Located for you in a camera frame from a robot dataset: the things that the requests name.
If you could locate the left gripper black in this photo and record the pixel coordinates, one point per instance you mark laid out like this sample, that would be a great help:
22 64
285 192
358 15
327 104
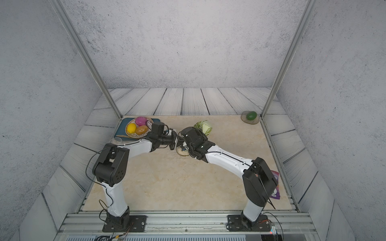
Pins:
175 141

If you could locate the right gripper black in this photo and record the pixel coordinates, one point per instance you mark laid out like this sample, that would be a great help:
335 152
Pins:
200 132

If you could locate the white patterned breakfast bowl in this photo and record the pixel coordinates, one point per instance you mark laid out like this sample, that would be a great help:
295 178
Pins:
182 151

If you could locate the green oats bag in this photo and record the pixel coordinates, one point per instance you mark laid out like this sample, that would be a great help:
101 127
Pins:
204 126

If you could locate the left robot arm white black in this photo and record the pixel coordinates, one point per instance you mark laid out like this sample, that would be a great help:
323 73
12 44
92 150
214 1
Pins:
111 166

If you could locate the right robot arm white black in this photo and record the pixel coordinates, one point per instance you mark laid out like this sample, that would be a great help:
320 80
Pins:
258 180

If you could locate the orange brown toy fruit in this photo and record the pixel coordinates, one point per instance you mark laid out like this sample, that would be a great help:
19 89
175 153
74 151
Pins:
141 130

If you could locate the magenta toy fruit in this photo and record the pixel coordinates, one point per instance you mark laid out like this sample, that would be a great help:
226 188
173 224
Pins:
141 121

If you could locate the patterned fruit plate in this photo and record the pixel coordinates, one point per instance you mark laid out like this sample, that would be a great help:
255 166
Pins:
139 127

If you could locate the yellow toy lemon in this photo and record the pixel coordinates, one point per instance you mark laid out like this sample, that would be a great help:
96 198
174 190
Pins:
130 128

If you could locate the grey stone dish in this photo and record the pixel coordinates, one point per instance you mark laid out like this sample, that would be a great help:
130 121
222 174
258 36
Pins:
254 122

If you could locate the teal placemat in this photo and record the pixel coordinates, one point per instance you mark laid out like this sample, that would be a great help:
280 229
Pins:
121 131

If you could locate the green toy avocado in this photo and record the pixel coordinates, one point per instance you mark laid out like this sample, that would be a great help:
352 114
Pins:
252 115

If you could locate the clear drinking glass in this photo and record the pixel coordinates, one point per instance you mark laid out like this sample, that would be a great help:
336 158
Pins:
117 141

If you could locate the purple Fox's candy bag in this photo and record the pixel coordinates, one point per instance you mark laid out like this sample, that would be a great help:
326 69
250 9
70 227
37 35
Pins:
276 194

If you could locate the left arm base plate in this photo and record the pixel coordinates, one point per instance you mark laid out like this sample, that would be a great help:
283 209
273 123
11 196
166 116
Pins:
127 223

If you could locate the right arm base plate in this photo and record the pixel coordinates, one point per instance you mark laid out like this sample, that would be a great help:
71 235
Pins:
239 223

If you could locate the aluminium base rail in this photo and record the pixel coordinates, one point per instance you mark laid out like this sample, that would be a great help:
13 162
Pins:
285 222

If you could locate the right aluminium frame post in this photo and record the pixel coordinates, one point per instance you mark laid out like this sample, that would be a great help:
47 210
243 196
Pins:
307 14

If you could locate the aluminium frame post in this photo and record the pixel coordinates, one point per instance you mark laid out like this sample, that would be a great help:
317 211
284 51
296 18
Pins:
74 36
307 14

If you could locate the left aluminium frame post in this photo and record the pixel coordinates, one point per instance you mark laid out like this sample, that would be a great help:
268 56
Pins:
74 36

